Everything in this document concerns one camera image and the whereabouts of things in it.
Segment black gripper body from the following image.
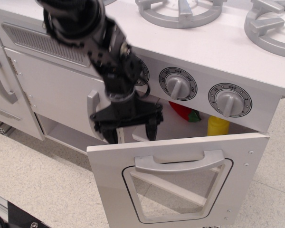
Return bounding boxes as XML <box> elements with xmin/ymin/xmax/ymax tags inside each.
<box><xmin>91</xmin><ymin>95</ymin><xmax>163</xmax><ymax>132</ymax></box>

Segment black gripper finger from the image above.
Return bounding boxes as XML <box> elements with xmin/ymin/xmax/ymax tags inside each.
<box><xmin>101</xmin><ymin>128</ymin><xmax>118</xmax><ymax>144</ymax></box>
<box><xmin>145</xmin><ymin>118</ymin><xmax>157</xmax><ymax>141</ymax></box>

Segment silver oven door handle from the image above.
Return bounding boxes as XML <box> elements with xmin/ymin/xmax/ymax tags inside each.
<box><xmin>134</xmin><ymin>150</ymin><xmax>225</xmax><ymax>174</ymax></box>

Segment white oven door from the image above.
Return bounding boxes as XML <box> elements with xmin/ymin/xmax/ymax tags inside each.
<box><xmin>87</xmin><ymin>133</ymin><xmax>269</xmax><ymax>228</ymax></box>

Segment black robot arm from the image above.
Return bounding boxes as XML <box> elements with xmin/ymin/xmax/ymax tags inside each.
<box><xmin>39</xmin><ymin>0</ymin><xmax>163</xmax><ymax>144</ymax></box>

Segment left grey timer knob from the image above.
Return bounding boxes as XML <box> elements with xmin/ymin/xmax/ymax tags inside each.
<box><xmin>135</xmin><ymin>57</ymin><xmax>150</xmax><ymax>86</ymax></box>

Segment grey timer knob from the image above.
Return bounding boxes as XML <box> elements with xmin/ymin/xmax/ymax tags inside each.
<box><xmin>208</xmin><ymin>83</ymin><xmax>252</xmax><ymax>118</ymax></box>
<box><xmin>135</xmin><ymin>57</ymin><xmax>150</xmax><ymax>86</ymax></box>

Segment red toy pepper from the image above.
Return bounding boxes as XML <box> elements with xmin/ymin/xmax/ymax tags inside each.
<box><xmin>169</xmin><ymin>101</ymin><xmax>201</xmax><ymax>123</ymax></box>

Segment middle grey temperature knob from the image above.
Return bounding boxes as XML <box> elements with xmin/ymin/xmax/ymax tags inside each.
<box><xmin>159</xmin><ymin>67</ymin><xmax>198</xmax><ymax>101</ymax></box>

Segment yellow toy bottle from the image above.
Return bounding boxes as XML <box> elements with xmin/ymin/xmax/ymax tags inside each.
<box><xmin>207</xmin><ymin>116</ymin><xmax>230</xmax><ymax>136</ymax></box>

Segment white cabinet door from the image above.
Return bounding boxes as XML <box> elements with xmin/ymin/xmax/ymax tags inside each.
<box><xmin>0</xmin><ymin>47</ymin><xmax>45</xmax><ymax>140</ymax></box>
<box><xmin>6</xmin><ymin>49</ymin><xmax>109</xmax><ymax>151</ymax></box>

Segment right grey timer knob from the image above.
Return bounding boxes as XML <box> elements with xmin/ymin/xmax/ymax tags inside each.
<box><xmin>208</xmin><ymin>83</ymin><xmax>252</xmax><ymax>118</ymax></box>

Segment white toy kitchen unit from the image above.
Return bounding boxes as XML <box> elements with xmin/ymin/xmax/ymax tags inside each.
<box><xmin>0</xmin><ymin>0</ymin><xmax>285</xmax><ymax>228</ymax></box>

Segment left white cabinet door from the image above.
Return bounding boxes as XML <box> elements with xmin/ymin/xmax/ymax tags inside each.
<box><xmin>0</xmin><ymin>47</ymin><xmax>45</xmax><ymax>140</ymax></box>

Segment middle silver stove burner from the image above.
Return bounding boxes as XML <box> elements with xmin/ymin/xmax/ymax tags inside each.
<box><xmin>135</xmin><ymin>0</ymin><xmax>225</xmax><ymax>29</ymax></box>

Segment silver stove burner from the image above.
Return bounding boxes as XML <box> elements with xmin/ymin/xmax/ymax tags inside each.
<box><xmin>244</xmin><ymin>0</ymin><xmax>285</xmax><ymax>57</ymax></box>
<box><xmin>135</xmin><ymin>0</ymin><xmax>225</xmax><ymax>29</ymax></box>

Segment silver vent grille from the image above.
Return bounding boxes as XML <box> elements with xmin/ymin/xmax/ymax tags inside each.
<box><xmin>1</xmin><ymin>23</ymin><xmax>90</xmax><ymax>67</ymax></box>

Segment right silver stove burner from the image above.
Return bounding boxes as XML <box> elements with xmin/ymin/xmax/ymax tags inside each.
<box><xmin>244</xmin><ymin>0</ymin><xmax>285</xmax><ymax>57</ymax></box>

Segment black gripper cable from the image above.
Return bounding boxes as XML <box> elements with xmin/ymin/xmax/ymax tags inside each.
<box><xmin>136</xmin><ymin>79</ymin><xmax>151</xmax><ymax>98</ymax></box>

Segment silver cabinet door handle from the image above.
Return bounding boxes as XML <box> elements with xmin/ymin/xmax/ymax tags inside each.
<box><xmin>86</xmin><ymin>90</ymin><xmax>107</xmax><ymax>142</ymax></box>

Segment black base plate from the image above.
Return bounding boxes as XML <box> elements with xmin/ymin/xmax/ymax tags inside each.
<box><xmin>0</xmin><ymin>201</ymin><xmax>50</xmax><ymax>228</ymax></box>

